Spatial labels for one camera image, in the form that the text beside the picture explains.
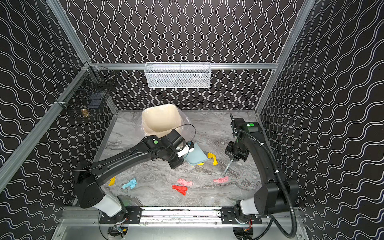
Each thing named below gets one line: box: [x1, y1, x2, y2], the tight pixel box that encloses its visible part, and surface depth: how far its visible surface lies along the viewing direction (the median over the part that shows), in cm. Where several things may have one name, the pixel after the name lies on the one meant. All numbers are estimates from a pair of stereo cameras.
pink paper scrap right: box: [213, 176, 229, 184], surface depth 87 cm
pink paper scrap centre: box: [176, 178, 193, 187], surface depth 87 cm
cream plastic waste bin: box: [141, 104, 182, 138], surface depth 89 cm
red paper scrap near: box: [171, 184, 188, 196], surface depth 84 cm
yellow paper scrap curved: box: [207, 152, 219, 166], surface depth 95 cm
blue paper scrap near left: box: [122, 177, 139, 190], surface depth 85 cm
